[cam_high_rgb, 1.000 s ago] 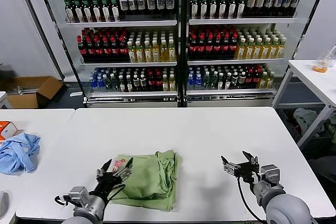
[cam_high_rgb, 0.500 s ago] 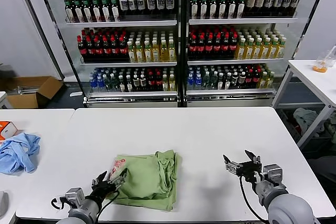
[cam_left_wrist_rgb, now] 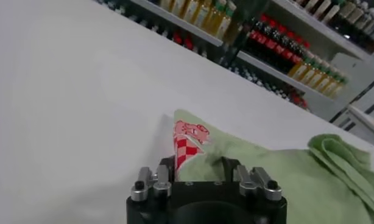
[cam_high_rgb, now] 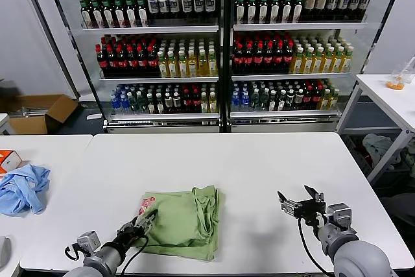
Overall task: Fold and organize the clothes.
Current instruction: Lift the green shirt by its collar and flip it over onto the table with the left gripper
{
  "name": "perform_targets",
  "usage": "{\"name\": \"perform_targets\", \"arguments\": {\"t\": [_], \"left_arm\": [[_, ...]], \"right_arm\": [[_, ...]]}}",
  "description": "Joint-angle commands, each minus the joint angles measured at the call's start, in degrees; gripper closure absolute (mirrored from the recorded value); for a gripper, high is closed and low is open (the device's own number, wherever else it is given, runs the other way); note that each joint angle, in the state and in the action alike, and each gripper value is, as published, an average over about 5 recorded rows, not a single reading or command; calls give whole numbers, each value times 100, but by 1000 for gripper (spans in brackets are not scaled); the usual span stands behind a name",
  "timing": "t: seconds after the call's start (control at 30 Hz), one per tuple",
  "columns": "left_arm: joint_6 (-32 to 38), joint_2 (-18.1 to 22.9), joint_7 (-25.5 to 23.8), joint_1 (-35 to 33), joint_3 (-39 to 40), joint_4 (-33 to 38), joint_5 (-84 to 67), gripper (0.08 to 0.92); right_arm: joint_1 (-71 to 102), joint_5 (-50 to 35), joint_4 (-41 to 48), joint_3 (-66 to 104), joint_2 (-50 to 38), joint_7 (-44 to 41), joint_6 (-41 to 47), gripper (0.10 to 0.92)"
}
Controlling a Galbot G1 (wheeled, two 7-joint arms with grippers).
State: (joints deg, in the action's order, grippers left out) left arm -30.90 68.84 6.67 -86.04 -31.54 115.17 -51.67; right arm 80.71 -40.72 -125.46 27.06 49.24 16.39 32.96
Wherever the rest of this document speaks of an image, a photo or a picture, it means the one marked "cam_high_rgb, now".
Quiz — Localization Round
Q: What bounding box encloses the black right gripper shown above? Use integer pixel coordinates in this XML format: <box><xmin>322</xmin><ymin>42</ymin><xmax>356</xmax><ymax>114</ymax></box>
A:
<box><xmin>277</xmin><ymin>184</ymin><xmax>327</xmax><ymax>226</ymax></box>

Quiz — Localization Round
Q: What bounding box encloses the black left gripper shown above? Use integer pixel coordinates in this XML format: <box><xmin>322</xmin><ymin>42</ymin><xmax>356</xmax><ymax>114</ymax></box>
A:
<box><xmin>115</xmin><ymin>209</ymin><xmax>159</xmax><ymax>248</ymax></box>

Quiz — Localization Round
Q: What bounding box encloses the light green polo shirt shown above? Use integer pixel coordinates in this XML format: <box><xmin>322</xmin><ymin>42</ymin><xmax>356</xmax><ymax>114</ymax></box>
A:
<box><xmin>135</xmin><ymin>185</ymin><xmax>221</xmax><ymax>262</ymax></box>

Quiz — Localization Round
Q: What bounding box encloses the pale clothes pile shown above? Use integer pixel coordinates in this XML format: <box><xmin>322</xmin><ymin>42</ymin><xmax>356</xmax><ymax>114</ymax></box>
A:
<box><xmin>362</xmin><ymin>132</ymin><xmax>403</xmax><ymax>171</ymax></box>

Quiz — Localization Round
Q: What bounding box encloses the dark clothes heap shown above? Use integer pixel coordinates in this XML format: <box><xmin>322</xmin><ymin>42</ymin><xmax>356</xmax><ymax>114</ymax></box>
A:
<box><xmin>401</xmin><ymin>146</ymin><xmax>415</xmax><ymax>178</ymax></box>

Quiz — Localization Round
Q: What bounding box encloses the dark mesh basket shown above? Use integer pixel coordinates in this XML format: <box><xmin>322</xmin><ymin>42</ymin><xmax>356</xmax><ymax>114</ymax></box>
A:
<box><xmin>343</xmin><ymin>133</ymin><xmax>374</xmax><ymax>178</ymax></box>

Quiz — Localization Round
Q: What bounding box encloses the glass drinks display cabinet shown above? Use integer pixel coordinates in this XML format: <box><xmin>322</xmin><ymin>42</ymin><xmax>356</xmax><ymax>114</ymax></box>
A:
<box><xmin>226</xmin><ymin>0</ymin><xmax>411</xmax><ymax>133</ymax></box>
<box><xmin>19</xmin><ymin>0</ymin><xmax>228</xmax><ymax>134</ymax></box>

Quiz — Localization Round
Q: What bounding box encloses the white shelf board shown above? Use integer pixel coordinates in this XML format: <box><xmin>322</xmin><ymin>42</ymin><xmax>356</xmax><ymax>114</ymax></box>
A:
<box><xmin>233</xmin><ymin>21</ymin><xmax>370</xmax><ymax>30</ymax></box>
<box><xmin>106</xmin><ymin>112</ymin><xmax>222</xmax><ymax>125</ymax></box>
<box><xmin>230</xmin><ymin>109</ymin><xmax>342</xmax><ymax>124</ymax></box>
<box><xmin>231</xmin><ymin>71</ymin><xmax>353</xmax><ymax>80</ymax></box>
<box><xmin>81</xmin><ymin>24</ymin><xmax>222</xmax><ymax>33</ymax></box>
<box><xmin>99</xmin><ymin>75</ymin><xmax>222</xmax><ymax>82</ymax></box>

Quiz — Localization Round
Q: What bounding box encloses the black chair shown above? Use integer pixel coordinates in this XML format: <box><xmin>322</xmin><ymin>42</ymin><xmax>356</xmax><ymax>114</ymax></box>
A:
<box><xmin>379</xmin><ymin>191</ymin><xmax>415</xmax><ymax>241</ymax></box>

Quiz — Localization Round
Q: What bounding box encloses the small cola bottle red cap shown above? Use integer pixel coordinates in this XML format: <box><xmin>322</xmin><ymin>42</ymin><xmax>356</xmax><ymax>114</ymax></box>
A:
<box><xmin>303</xmin><ymin>86</ymin><xmax>313</xmax><ymax>110</ymax></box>
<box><xmin>191</xmin><ymin>88</ymin><xmax>202</xmax><ymax>114</ymax></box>
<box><xmin>311</xmin><ymin>84</ymin><xmax>322</xmax><ymax>109</ymax></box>
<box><xmin>182</xmin><ymin>90</ymin><xmax>193</xmax><ymax>114</ymax></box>

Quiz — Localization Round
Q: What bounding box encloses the small dark bottle tan label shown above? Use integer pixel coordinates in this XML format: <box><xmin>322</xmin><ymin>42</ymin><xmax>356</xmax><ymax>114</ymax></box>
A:
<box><xmin>163</xmin><ymin>91</ymin><xmax>173</xmax><ymax>114</ymax></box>
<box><xmin>172</xmin><ymin>91</ymin><xmax>182</xmax><ymax>114</ymax></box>

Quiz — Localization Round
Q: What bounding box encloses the crumpled light blue cloth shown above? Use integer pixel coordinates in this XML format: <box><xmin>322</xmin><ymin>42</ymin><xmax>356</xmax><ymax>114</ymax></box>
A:
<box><xmin>0</xmin><ymin>163</ymin><xmax>52</xmax><ymax>215</ymax></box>

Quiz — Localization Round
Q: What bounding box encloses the white side table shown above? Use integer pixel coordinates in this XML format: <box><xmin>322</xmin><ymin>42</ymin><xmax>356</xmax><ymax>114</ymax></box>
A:
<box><xmin>336</xmin><ymin>73</ymin><xmax>415</xmax><ymax>186</ymax></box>

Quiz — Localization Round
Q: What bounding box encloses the yellow juice bottle green cap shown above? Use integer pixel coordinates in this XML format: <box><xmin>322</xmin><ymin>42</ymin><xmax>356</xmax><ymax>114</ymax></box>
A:
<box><xmin>167</xmin><ymin>49</ymin><xmax>179</xmax><ymax>78</ymax></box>
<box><xmin>313</xmin><ymin>46</ymin><xmax>324</xmax><ymax>73</ymax></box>
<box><xmin>207</xmin><ymin>47</ymin><xmax>219</xmax><ymax>76</ymax></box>
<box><xmin>333</xmin><ymin>45</ymin><xmax>344</xmax><ymax>73</ymax></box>
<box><xmin>158</xmin><ymin>50</ymin><xmax>169</xmax><ymax>78</ymax></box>
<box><xmin>342</xmin><ymin>45</ymin><xmax>354</xmax><ymax>72</ymax></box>
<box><xmin>178</xmin><ymin>49</ymin><xmax>189</xmax><ymax>77</ymax></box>
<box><xmin>323</xmin><ymin>45</ymin><xmax>335</xmax><ymax>73</ymax></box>
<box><xmin>198</xmin><ymin>48</ymin><xmax>209</xmax><ymax>77</ymax></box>
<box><xmin>291</xmin><ymin>46</ymin><xmax>305</xmax><ymax>73</ymax></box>
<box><xmin>303</xmin><ymin>46</ymin><xmax>314</xmax><ymax>73</ymax></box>
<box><xmin>188</xmin><ymin>49</ymin><xmax>199</xmax><ymax>77</ymax></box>

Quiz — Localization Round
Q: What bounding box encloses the grey rounded object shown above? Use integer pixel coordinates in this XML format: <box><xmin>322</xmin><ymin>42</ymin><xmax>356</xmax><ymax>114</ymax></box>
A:
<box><xmin>0</xmin><ymin>234</ymin><xmax>12</xmax><ymax>268</ymax></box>

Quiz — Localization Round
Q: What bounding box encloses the glass flask orange liquid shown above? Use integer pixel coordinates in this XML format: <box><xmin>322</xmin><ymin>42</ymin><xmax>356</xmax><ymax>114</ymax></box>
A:
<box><xmin>387</xmin><ymin>67</ymin><xmax>407</xmax><ymax>90</ymax></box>

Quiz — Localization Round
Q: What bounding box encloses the orange and white box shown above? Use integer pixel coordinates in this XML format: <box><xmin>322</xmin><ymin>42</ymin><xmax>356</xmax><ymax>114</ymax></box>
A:
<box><xmin>0</xmin><ymin>149</ymin><xmax>23</xmax><ymax>173</ymax></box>

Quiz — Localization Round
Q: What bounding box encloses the open cardboard box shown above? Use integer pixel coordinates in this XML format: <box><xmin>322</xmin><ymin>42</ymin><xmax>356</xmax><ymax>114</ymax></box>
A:
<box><xmin>0</xmin><ymin>93</ymin><xmax>80</xmax><ymax>134</ymax></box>

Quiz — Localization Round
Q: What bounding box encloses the clear glass beaker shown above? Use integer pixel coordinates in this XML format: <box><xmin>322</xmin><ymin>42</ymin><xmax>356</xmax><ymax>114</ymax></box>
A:
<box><xmin>403</xmin><ymin>56</ymin><xmax>415</xmax><ymax>84</ymax></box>

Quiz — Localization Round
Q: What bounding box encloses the small white stand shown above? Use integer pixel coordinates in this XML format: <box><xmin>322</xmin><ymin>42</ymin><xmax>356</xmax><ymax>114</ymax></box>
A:
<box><xmin>0</xmin><ymin>112</ymin><xmax>16</xmax><ymax>134</ymax></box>

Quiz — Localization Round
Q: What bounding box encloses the black blurry bag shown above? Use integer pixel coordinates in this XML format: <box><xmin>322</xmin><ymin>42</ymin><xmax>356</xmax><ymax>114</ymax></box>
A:
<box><xmin>0</xmin><ymin>77</ymin><xmax>21</xmax><ymax>104</ymax></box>

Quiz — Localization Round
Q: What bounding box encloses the dark bottle green cap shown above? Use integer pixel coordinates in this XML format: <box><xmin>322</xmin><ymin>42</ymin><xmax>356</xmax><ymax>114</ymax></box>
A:
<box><xmin>246</xmin><ymin>0</ymin><xmax>259</xmax><ymax>24</ymax></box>
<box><xmin>258</xmin><ymin>0</ymin><xmax>270</xmax><ymax>24</ymax></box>
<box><xmin>113</xmin><ymin>0</ymin><xmax>126</xmax><ymax>27</ymax></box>
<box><xmin>235</xmin><ymin>0</ymin><xmax>247</xmax><ymax>25</ymax></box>
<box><xmin>102</xmin><ymin>0</ymin><xmax>115</xmax><ymax>28</ymax></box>
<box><xmin>91</xmin><ymin>0</ymin><xmax>104</xmax><ymax>28</ymax></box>
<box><xmin>292</xmin><ymin>0</ymin><xmax>305</xmax><ymax>23</ymax></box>
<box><xmin>137</xmin><ymin>0</ymin><xmax>150</xmax><ymax>27</ymax></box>
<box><xmin>80</xmin><ymin>0</ymin><xmax>93</xmax><ymax>28</ymax></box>
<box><xmin>125</xmin><ymin>0</ymin><xmax>138</xmax><ymax>27</ymax></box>
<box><xmin>281</xmin><ymin>0</ymin><xmax>294</xmax><ymax>23</ymax></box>
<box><xmin>270</xmin><ymin>0</ymin><xmax>282</xmax><ymax>23</ymax></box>

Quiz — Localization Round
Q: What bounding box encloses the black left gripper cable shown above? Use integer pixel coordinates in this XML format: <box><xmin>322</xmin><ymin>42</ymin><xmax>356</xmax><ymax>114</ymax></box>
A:
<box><xmin>121</xmin><ymin>236</ymin><xmax>150</xmax><ymax>274</ymax></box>

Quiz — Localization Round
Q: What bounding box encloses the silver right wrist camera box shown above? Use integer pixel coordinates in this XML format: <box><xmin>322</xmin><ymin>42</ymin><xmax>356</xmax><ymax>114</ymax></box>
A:
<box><xmin>327</xmin><ymin>203</ymin><xmax>353</xmax><ymax>228</ymax></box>

